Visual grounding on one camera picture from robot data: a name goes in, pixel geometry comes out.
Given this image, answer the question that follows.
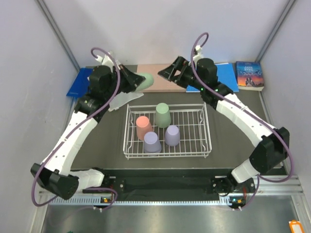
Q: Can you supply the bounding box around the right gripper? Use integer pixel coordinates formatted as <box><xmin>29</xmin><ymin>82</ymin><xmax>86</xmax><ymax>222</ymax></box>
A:
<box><xmin>158</xmin><ymin>57</ymin><xmax>206</xmax><ymax>92</ymax></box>

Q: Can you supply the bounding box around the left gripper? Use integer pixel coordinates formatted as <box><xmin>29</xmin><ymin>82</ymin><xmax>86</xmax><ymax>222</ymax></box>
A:
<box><xmin>104</xmin><ymin>64</ymin><xmax>145</xmax><ymax>100</ymax></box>

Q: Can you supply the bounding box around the green cup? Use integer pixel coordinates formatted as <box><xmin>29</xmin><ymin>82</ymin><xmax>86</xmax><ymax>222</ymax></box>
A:
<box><xmin>155</xmin><ymin>103</ymin><xmax>171</xmax><ymax>128</ymax></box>
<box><xmin>135</xmin><ymin>73</ymin><xmax>154</xmax><ymax>93</ymax></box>

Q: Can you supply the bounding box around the pink cup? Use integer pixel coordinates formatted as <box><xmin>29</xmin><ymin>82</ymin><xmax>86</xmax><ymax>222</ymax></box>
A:
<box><xmin>136</xmin><ymin>116</ymin><xmax>153</xmax><ymax>140</ymax></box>

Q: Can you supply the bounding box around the purple cup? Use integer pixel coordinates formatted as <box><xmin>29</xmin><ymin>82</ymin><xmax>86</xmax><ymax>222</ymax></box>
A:
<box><xmin>165</xmin><ymin>125</ymin><xmax>180</xmax><ymax>147</ymax></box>
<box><xmin>143</xmin><ymin>132</ymin><xmax>162</xmax><ymax>153</ymax></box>

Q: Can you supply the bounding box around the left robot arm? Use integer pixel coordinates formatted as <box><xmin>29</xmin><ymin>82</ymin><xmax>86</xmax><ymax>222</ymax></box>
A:
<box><xmin>31</xmin><ymin>65</ymin><xmax>154</xmax><ymax>200</ymax></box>

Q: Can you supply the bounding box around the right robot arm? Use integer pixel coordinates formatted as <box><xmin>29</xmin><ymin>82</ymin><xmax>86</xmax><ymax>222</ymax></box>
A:
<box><xmin>158</xmin><ymin>56</ymin><xmax>290</xmax><ymax>192</ymax></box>

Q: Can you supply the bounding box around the white mesh bag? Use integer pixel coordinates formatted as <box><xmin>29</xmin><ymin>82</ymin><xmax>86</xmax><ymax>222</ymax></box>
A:
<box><xmin>108</xmin><ymin>92</ymin><xmax>144</xmax><ymax>112</ymax></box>

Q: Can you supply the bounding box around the pink board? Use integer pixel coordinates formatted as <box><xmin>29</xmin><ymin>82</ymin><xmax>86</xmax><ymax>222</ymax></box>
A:
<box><xmin>137</xmin><ymin>64</ymin><xmax>186</xmax><ymax>93</ymax></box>

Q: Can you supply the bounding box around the dark blue folder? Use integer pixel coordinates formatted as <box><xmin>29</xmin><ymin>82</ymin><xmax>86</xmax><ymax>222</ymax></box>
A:
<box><xmin>66</xmin><ymin>67</ymin><xmax>93</xmax><ymax>98</ymax></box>

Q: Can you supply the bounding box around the book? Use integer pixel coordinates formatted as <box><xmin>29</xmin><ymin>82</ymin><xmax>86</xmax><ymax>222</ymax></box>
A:
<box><xmin>235</xmin><ymin>61</ymin><xmax>264</xmax><ymax>92</ymax></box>

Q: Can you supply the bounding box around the orange key tag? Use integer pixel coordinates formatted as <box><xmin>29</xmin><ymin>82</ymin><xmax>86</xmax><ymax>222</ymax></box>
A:
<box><xmin>289</xmin><ymin>220</ymin><xmax>305</xmax><ymax>233</ymax></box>

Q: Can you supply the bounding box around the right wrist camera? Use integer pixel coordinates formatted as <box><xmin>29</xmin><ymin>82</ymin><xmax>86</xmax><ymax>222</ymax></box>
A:
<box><xmin>193</xmin><ymin>45</ymin><xmax>204</xmax><ymax>60</ymax></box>

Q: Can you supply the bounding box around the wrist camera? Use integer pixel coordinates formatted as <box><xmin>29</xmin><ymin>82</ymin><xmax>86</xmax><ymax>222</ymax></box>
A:
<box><xmin>95</xmin><ymin>52</ymin><xmax>114</xmax><ymax>67</ymax></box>
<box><xmin>193</xmin><ymin>45</ymin><xmax>204</xmax><ymax>60</ymax></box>

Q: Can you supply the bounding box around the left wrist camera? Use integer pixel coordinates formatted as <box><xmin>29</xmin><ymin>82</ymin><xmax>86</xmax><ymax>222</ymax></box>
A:
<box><xmin>95</xmin><ymin>52</ymin><xmax>114</xmax><ymax>67</ymax></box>

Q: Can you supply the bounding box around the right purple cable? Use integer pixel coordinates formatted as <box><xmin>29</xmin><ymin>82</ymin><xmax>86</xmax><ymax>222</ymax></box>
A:
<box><xmin>190</xmin><ymin>32</ymin><xmax>296</xmax><ymax>183</ymax></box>

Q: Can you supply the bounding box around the purple cable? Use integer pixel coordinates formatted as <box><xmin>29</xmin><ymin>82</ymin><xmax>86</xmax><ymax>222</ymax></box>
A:
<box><xmin>31</xmin><ymin>47</ymin><xmax>121</xmax><ymax>207</ymax></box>
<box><xmin>190</xmin><ymin>32</ymin><xmax>296</xmax><ymax>183</ymax></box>

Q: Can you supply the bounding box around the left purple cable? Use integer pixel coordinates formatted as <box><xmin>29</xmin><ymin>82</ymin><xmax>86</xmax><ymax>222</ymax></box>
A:
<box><xmin>31</xmin><ymin>47</ymin><xmax>121</xmax><ymax>207</ymax></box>

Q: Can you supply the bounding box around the white wire dish rack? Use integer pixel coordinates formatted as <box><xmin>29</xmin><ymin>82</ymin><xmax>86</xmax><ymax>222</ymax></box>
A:
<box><xmin>123</xmin><ymin>104</ymin><xmax>212</xmax><ymax>159</ymax></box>

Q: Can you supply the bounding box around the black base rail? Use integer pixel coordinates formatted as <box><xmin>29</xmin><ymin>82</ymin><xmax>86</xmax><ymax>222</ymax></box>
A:
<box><xmin>82</xmin><ymin>167</ymin><xmax>256</xmax><ymax>202</ymax></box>

